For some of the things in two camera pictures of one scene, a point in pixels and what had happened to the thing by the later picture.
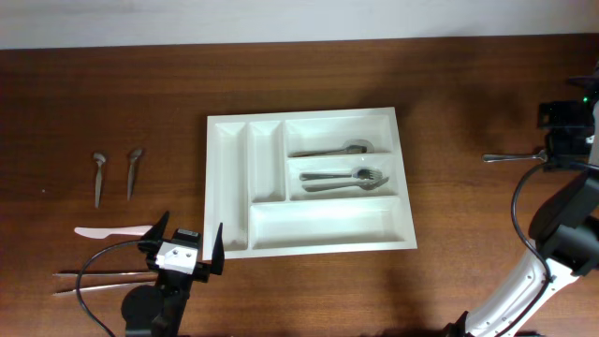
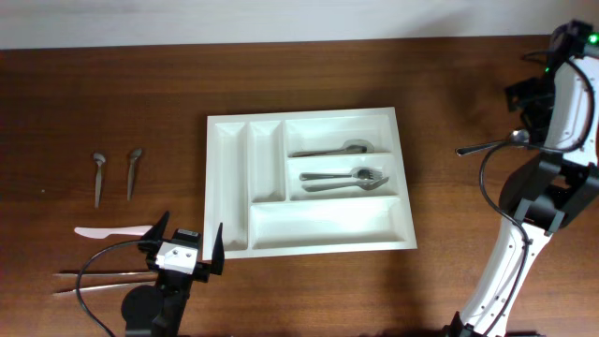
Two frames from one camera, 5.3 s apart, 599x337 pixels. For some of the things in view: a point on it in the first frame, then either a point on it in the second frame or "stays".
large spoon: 493,157 -> 517,138
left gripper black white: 150,241 stays
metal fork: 368,184 stays
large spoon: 352,146 stays
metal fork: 365,173 stays
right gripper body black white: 570,124 -> 534,98
